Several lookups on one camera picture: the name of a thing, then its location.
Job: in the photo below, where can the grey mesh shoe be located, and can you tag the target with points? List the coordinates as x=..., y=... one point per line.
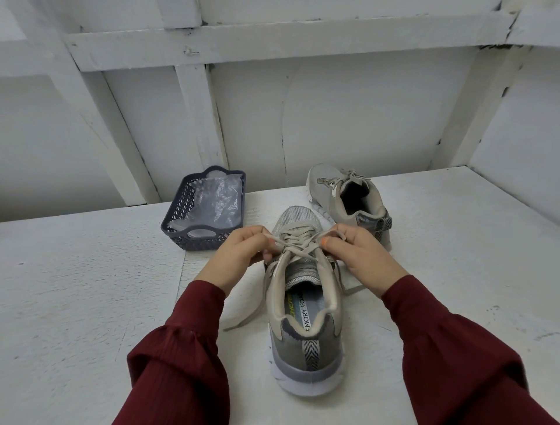
x=359, y=201
x=306, y=346

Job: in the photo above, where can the clear plastic bag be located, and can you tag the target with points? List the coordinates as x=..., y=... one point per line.
x=212, y=203

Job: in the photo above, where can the person's left hand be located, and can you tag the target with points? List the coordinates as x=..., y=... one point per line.
x=232, y=258

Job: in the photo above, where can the grey shoelace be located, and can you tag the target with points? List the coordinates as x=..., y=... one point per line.
x=334, y=180
x=297, y=241

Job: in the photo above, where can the dark plastic lattice basket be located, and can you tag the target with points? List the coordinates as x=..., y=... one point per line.
x=179, y=229

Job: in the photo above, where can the person's left forearm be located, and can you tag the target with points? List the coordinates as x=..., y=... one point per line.
x=179, y=359

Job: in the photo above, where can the person's right forearm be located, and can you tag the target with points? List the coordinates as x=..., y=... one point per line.
x=464, y=359

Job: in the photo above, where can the person's right hand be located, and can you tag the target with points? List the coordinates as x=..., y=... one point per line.
x=367, y=258

